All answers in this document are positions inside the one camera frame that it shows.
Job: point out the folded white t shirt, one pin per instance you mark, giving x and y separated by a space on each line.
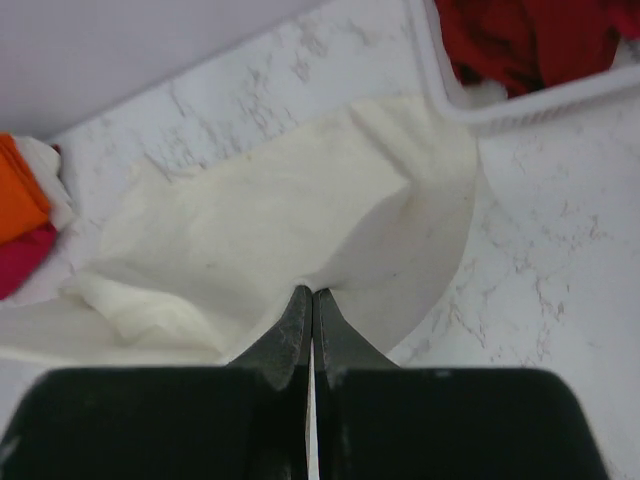
45 164

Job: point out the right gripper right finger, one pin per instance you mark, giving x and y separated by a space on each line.
337 347

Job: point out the cream white t shirt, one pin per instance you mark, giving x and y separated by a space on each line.
372 201

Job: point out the crumpled dark red t shirt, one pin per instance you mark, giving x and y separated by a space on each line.
527 46

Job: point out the folded orange t shirt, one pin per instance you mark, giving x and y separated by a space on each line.
24 206

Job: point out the folded magenta t shirt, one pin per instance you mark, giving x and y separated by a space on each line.
23 255

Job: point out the white plastic basket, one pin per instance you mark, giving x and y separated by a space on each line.
485 109

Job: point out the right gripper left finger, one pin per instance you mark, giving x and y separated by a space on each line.
277 446

